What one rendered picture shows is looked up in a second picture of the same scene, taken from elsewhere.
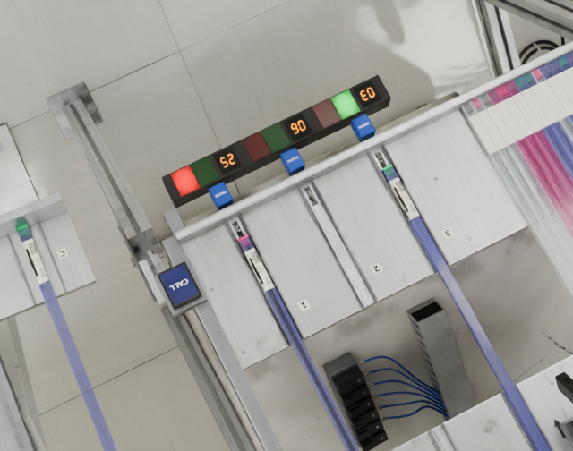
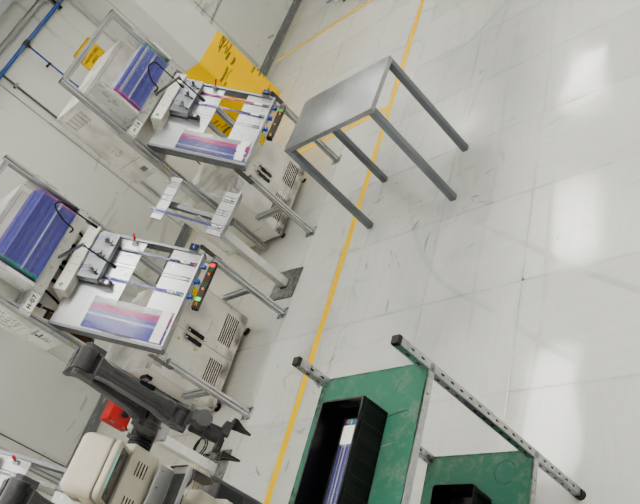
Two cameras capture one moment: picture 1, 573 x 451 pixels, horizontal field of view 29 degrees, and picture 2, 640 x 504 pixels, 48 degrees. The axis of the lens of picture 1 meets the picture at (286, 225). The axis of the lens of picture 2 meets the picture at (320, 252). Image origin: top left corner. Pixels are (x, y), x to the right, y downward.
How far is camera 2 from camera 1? 3.60 m
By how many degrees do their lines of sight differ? 48
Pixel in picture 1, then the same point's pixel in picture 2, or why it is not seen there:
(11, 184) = (281, 294)
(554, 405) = (117, 286)
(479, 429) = (127, 273)
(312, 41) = (252, 378)
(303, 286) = (176, 267)
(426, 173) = (172, 299)
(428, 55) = (227, 412)
